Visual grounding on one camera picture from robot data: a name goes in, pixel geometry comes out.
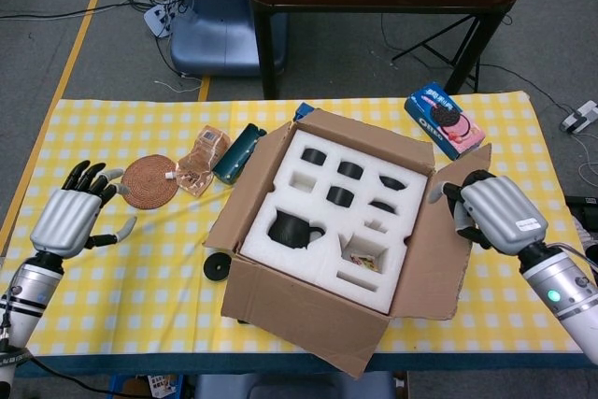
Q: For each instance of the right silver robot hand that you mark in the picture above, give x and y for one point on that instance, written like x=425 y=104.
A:
x=500 y=212

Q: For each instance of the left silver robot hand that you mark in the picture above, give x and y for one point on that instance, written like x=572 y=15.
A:
x=65 y=221

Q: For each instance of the red cardboard box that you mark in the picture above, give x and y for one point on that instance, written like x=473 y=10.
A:
x=303 y=319

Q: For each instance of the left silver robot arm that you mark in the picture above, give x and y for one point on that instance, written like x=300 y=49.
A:
x=28 y=291

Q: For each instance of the blue Oreo cookie box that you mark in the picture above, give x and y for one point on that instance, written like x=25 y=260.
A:
x=439 y=123

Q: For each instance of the white foam insert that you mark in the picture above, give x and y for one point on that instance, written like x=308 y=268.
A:
x=299 y=263

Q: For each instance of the small blue box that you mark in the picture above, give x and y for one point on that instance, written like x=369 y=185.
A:
x=303 y=113

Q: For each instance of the flat black device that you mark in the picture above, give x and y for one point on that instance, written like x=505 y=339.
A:
x=581 y=200

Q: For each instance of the yellow checkered tablecloth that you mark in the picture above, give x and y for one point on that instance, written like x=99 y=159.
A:
x=117 y=287

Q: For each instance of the round woven rattan coaster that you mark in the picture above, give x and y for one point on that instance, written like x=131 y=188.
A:
x=149 y=181

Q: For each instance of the black shallow bowl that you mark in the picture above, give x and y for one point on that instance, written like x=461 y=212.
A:
x=394 y=182

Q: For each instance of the white power strip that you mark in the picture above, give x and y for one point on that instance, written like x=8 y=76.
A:
x=579 y=116
x=159 y=20

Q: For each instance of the small paper packet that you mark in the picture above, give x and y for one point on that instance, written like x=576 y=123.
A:
x=364 y=262

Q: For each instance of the black teacup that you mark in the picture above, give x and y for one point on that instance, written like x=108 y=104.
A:
x=350 y=170
x=339 y=196
x=314 y=156

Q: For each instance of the black round disc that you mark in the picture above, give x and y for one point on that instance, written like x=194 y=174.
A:
x=216 y=267

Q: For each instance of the dark teal oblong case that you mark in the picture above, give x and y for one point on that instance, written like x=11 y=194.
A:
x=239 y=153

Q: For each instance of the black teapot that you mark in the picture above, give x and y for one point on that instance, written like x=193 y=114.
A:
x=289 y=230

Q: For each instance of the blue grey padded seat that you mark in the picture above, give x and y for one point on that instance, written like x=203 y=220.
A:
x=294 y=387

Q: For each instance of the blue grey machine pedestal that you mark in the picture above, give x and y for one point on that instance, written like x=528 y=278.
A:
x=215 y=34

